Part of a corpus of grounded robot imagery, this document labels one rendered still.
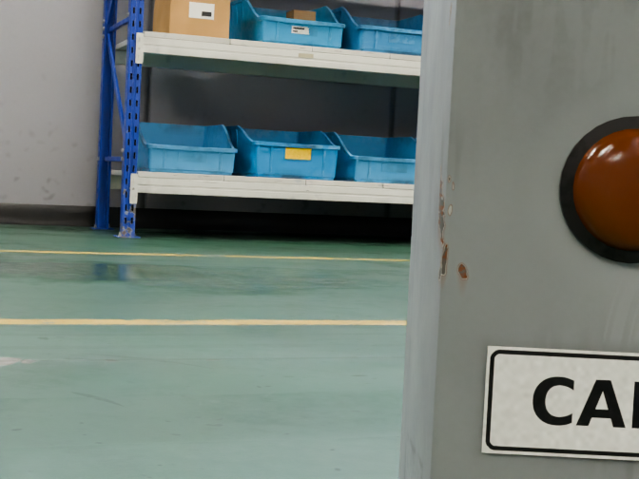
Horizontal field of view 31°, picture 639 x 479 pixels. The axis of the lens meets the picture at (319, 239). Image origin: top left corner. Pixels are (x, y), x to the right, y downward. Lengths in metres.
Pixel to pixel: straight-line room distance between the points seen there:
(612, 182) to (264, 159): 4.46
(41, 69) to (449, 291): 5.02
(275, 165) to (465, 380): 4.47
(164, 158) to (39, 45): 0.94
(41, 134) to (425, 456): 5.01
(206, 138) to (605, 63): 4.87
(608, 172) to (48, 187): 5.02
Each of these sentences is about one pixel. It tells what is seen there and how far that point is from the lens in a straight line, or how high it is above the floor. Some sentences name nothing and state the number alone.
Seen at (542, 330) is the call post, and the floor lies 0.24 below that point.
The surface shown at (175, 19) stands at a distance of 4.64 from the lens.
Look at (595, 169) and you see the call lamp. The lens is 0.22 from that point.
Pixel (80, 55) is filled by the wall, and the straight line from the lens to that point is 5.25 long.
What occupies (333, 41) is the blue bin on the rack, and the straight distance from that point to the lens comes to 4.83.
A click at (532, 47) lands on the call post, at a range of 0.22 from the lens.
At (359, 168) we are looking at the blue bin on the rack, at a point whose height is 0.31.
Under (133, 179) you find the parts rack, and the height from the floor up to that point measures 0.22.
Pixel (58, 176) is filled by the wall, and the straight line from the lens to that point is 5.22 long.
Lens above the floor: 0.26
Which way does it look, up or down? 3 degrees down
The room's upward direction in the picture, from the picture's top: 3 degrees clockwise
